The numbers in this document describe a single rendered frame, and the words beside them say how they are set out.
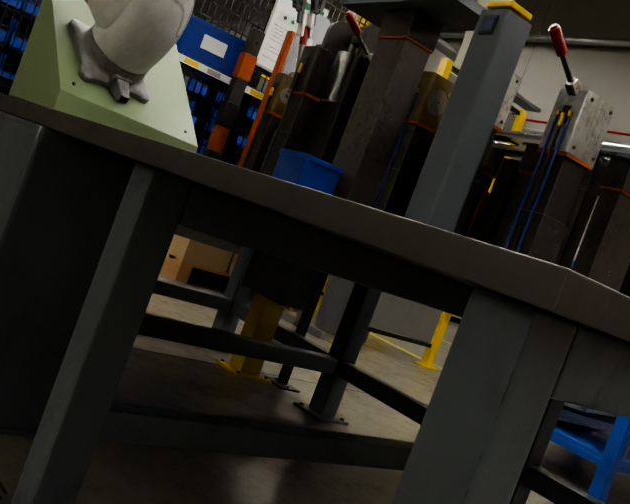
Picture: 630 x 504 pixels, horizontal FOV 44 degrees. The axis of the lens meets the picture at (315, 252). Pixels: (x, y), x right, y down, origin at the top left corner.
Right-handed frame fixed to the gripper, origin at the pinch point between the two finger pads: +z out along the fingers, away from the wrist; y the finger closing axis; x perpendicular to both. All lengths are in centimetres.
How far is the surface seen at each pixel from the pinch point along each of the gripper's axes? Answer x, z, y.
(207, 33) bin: 35.7, 5.0, -14.2
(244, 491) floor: -53, 117, -32
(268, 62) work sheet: 54, 10, 20
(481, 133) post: -99, 23, -22
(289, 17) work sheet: 54, -8, 26
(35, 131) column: -36, 36, -83
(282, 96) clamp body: -3.1, 21.4, -6.4
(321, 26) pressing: 26.6, -3.8, 22.9
